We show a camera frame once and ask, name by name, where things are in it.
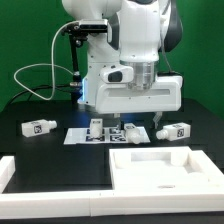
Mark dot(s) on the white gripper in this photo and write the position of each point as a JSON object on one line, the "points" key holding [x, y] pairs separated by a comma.
{"points": [[116, 95]]}

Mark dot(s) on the white square tabletop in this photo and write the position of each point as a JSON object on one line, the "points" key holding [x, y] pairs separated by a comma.
{"points": [[163, 168]]}

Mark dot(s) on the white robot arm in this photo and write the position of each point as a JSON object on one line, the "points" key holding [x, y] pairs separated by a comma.
{"points": [[125, 40]]}

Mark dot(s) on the white marker sheet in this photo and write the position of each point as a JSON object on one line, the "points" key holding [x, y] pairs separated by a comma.
{"points": [[82, 136]]}

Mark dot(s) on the white U-shaped obstacle fence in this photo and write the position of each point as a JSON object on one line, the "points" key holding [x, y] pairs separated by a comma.
{"points": [[100, 202]]}

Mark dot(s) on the black camera stand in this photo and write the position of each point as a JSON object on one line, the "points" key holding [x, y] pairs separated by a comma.
{"points": [[76, 84]]}

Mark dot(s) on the black camera on stand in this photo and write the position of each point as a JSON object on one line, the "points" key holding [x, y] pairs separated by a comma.
{"points": [[85, 26]]}

